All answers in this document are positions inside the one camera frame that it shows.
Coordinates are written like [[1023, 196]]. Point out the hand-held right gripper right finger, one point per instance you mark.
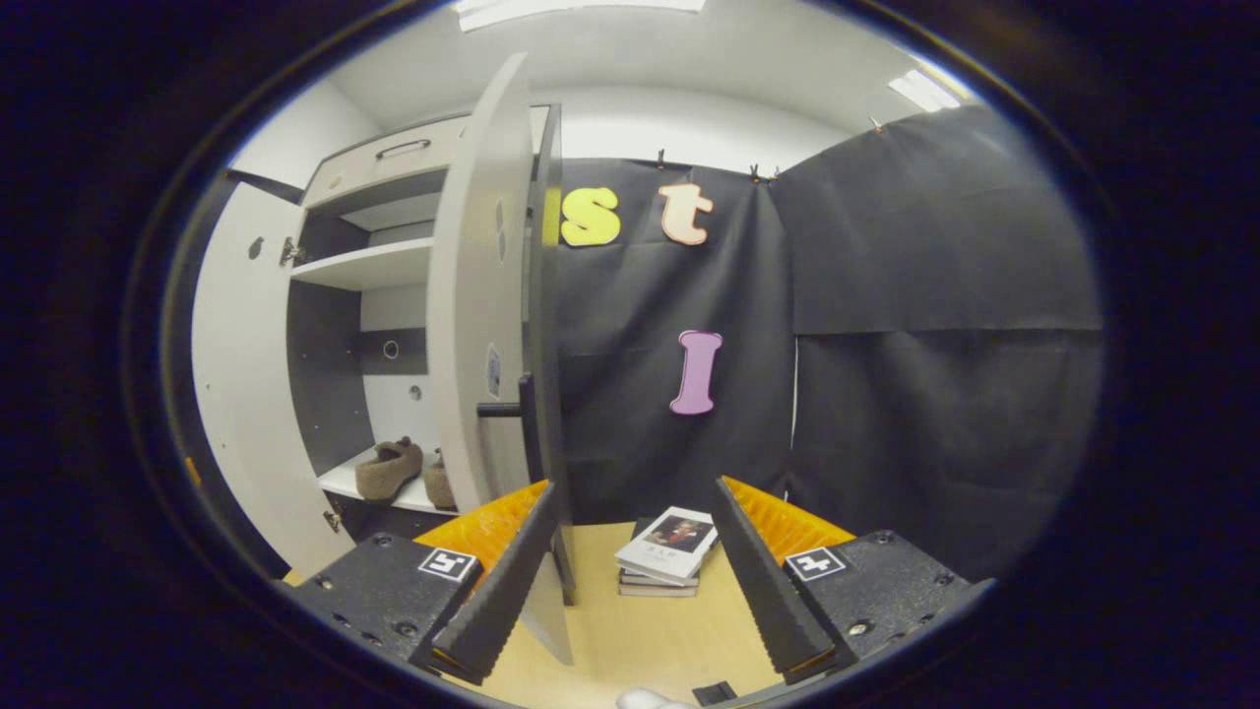
[[773, 591]]

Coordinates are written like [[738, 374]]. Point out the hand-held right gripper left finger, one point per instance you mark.
[[497, 601]]

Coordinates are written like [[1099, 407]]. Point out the brown fuzzy shoe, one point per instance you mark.
[[439, 483], [386, 471]]

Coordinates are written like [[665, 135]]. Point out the white cabinet door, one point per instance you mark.
[[246, 394], [472, 295]]

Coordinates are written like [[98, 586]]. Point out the grey white shoe cabinet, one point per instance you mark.
[[369, 266]]

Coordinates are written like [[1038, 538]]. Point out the white portrait cover book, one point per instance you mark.
[[669, 547]]

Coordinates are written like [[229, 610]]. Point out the thin grey book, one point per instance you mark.
[[655, 592], [655, 581]]

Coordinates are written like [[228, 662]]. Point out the black backdrop cloth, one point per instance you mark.
[[935, 246]]

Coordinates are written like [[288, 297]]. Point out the narrow ceiling light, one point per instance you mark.
[[923, 91]]

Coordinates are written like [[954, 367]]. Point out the large ceiling light panel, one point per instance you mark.
[[571, 10]]

